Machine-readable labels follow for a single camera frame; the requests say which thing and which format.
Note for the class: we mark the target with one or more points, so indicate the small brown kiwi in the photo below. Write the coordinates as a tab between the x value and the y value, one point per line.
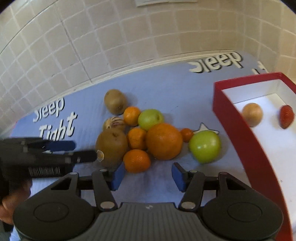
115	101

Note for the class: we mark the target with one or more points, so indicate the tan round passion fruit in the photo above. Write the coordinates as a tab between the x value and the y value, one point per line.
252	114

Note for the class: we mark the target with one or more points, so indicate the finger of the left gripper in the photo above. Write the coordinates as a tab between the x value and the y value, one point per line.
60	146

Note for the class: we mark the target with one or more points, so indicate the red white cardboard box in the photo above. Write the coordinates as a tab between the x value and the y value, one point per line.
267	151

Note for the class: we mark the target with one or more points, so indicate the green apple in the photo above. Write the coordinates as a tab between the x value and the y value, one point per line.
149	118
205	146

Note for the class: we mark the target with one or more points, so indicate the red strawberry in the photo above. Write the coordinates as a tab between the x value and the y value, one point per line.
286	116

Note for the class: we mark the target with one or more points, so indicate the tiny orange kumquat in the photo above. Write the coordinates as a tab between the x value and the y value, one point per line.
186	134

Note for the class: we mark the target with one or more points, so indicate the person left hand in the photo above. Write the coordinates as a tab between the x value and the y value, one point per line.
10	202

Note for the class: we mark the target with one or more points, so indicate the small tangerine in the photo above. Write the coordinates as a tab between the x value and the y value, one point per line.
130	115

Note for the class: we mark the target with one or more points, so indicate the large orange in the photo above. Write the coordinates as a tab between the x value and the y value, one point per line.
164	141

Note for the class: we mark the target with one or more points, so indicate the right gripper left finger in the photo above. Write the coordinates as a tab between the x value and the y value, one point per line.
104	182

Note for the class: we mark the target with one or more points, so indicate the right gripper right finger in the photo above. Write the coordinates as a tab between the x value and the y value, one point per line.
191	184

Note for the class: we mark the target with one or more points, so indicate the large brown kiwi with sticker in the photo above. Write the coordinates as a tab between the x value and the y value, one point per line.
113	144

